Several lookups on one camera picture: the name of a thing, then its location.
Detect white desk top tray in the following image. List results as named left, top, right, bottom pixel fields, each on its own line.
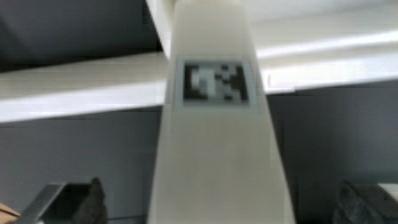
left=0, top=0, right=398, bottom=123

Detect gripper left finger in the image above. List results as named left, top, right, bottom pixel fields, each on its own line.
left=13, top=178, right=108, bottom=224

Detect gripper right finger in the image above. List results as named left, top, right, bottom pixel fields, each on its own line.
left=331, top=181, right=398, bottom=224

